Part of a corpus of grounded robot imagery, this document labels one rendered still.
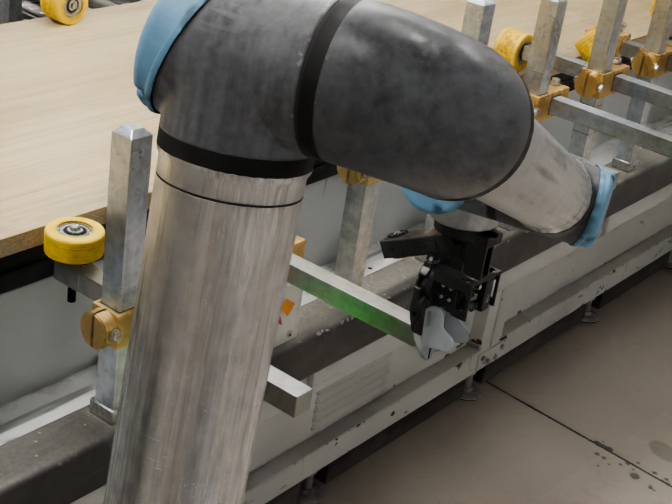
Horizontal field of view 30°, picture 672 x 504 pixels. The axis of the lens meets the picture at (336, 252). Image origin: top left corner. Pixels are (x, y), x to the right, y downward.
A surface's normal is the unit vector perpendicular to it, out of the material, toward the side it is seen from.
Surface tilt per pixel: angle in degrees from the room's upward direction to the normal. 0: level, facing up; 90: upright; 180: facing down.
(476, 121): 78
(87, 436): 0
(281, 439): 90
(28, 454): 0
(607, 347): 0
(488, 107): 67
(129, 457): 82
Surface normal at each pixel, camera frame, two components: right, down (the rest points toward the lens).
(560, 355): 0.14, -0.89
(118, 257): -0.62, 0.27
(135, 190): 0.77, 0.37
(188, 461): 0.13, 0.34
